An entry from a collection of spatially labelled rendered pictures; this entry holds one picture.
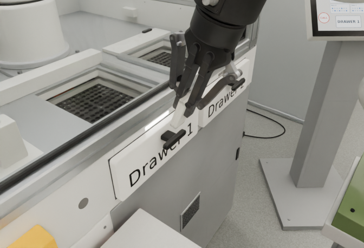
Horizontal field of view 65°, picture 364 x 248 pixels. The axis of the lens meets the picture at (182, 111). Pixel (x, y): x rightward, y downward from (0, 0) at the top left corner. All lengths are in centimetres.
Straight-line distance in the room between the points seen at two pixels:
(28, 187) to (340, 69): 125
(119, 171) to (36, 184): 16
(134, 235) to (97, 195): 12
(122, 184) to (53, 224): 14
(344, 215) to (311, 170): 105
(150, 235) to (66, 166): 25
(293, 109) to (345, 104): 91
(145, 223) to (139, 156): 15
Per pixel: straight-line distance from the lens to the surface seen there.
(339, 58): 139
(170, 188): 83
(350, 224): 71
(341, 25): 123
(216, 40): 39
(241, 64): 93
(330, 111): 152
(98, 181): 57
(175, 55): 47
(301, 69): 225
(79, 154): 50
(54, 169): 48
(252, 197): 174
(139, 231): 65
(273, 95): 241
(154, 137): 61
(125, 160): 57
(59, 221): 56
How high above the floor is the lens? 130
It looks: 33 degrees down
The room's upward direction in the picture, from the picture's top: straight up
